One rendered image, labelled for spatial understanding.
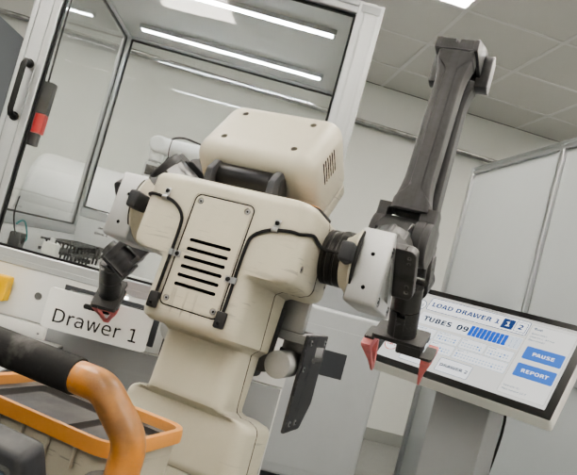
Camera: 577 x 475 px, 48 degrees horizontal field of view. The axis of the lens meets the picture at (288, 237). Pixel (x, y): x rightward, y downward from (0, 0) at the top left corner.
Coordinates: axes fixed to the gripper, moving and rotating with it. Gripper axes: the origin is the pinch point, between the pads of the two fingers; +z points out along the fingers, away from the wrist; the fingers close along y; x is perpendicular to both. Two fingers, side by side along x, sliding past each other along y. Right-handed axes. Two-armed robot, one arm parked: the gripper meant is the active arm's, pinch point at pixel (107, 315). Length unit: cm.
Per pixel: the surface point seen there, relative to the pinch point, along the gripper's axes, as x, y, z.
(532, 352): -110, 6, -22
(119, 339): -4.3, -2.7, 5.6
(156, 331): -11.5, 9.3, 13.3
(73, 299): 10.7, 2.5, 0.4
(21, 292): 29.4, 10.2, 13.0
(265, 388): -47, 3, 19
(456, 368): -93, 2, -13
